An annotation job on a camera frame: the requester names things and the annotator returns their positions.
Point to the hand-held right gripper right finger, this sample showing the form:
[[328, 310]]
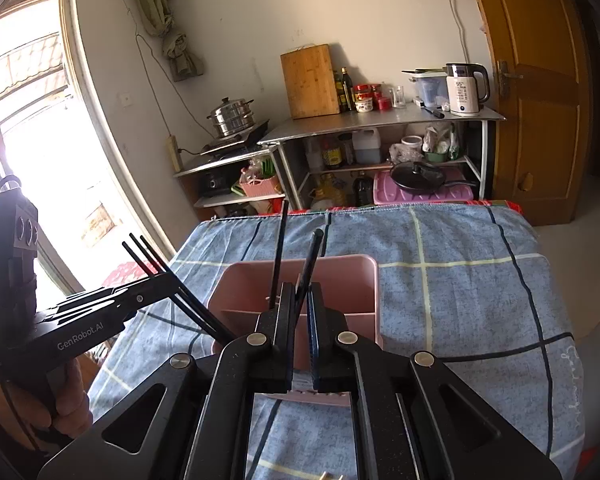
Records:
[[314, 342]]

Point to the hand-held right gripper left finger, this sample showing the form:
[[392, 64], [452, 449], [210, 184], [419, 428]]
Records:
[[282, 340]]

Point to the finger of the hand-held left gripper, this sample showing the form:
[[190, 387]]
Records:
[[130, 287], [100, 310]]

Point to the pink plastic utensil basket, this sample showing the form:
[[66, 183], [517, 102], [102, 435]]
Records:
[[340, 282]]

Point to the person's left hand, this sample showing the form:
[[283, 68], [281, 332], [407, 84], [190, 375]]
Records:
[[77, 410]]

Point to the beige power strip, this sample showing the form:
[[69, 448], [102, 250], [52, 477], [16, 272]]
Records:
[[174, 152]]

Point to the low steel stand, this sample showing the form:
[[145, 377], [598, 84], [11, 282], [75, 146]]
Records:
[[205, 162]]

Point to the yellow cooking oil bottle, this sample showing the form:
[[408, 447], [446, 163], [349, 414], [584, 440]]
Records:
[[325, 194]]

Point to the blue checked tablecloth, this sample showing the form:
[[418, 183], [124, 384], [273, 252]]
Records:
[[455, 285]]

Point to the small pink basket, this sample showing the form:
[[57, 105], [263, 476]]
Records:
[[261, 186]]

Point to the dark vinegar bottle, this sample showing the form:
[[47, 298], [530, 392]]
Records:
[[363, 191]]

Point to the black induction cooker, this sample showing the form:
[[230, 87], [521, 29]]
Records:
[[235, 142]]

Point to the brown sauce bottle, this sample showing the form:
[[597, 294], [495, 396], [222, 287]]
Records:
[[332, 155]]

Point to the black frying pan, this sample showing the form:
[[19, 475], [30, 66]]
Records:
[[420, 177]]

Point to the steel steamer pot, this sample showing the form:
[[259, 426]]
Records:
[[230, 117]]

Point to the white plastic jug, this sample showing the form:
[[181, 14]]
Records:
[[366, 147]]

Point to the white bowl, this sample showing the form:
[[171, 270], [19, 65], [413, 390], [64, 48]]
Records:
[[411, 143]]

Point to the steel kitchen table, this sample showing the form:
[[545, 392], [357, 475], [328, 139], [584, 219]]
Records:
[[370, 122]]

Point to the white plastic bag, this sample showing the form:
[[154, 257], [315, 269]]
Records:
[[440, 141]]

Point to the beige wrapped pipe bundle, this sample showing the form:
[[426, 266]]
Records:
[[177, 50]]

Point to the white jar with red lid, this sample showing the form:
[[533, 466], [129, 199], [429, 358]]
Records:
[[363, 102]]

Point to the dark glass bottle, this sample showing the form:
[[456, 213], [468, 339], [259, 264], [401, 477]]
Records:
[[337, 92]]

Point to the dark soy sauce bottle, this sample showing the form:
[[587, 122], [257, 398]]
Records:
[[348, 91]]

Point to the bamboo cutting board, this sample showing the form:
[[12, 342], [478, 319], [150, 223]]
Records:
[[310, 82]]

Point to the clear glass cup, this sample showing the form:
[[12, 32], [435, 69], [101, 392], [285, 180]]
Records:
[[400, 97]]

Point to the clear water pitcher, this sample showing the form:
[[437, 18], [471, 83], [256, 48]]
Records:
[[430, 91]]

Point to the white electric kettle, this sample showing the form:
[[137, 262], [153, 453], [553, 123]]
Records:
[[462, 92]]

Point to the wooden door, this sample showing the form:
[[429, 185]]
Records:
[[535, 110]]

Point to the white window frame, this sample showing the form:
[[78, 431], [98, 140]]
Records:
[[87, 125]]

